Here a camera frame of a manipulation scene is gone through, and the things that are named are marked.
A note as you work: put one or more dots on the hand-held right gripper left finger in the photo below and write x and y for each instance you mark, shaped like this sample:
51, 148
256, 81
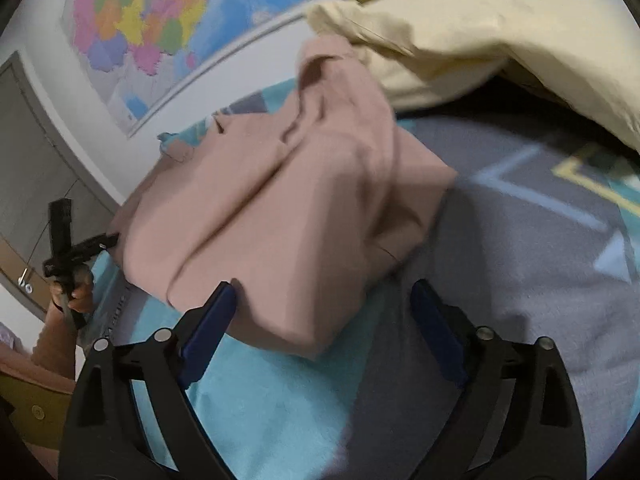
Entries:
210, 330

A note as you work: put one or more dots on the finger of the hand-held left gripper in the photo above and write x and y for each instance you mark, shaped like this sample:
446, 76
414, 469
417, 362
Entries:
97, 245

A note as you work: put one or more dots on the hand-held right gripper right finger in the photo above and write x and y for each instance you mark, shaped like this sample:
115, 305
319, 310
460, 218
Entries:
440, 335

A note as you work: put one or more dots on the pink zippered jacket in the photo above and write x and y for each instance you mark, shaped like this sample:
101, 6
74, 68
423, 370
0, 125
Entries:
300, 220

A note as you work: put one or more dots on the person's left forearm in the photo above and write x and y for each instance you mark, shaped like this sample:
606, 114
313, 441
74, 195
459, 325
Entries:
52, 350

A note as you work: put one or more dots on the person's left hand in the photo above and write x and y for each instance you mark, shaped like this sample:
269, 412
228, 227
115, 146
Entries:
82, 292

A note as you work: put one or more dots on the grey door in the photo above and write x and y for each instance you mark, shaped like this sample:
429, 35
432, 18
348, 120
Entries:
35, 160

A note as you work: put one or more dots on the teal grey printed blanket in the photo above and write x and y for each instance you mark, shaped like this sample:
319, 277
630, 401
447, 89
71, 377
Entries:
525, 285

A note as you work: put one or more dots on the cream cloth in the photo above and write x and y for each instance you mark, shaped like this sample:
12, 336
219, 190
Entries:
475, 35

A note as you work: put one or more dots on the wall map poster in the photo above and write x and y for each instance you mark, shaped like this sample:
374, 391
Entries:
150, 20

